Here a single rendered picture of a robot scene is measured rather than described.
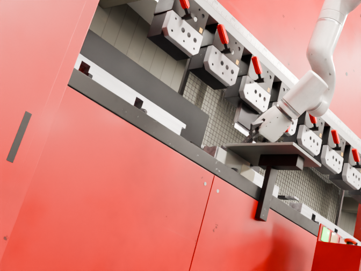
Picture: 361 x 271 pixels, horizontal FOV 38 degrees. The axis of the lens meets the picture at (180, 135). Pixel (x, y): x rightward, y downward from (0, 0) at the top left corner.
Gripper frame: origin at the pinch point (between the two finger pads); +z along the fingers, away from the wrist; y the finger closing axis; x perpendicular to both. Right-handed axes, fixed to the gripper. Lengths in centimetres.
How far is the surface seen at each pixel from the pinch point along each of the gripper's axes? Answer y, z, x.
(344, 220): -825, 98, -432
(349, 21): -51, -62, -57
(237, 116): 3.6, -2.9, -11.3
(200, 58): 28.2, -9.6, -17.3
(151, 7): -166, 20, -398
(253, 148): 5.7, -0.8, 6.2
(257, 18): 10.9, -32.2, -31.5
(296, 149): 4.0, -10.7, 17.7
